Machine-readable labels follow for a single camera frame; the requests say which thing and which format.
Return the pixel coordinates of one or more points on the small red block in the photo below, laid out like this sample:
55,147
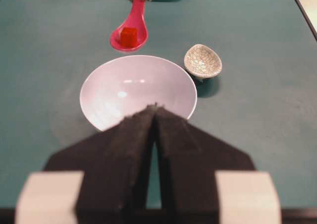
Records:
128,37

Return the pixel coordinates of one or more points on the crackle glaze spoon rest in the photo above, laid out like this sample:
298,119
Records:
202,62

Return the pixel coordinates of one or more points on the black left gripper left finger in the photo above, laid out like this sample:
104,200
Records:
98,180

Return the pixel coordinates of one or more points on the white round bowl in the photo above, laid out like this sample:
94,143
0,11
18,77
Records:
126,85

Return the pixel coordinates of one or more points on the pink plastic spoon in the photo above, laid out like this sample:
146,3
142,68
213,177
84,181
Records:
135,19

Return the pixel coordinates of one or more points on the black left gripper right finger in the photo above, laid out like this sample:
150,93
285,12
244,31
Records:
204,180

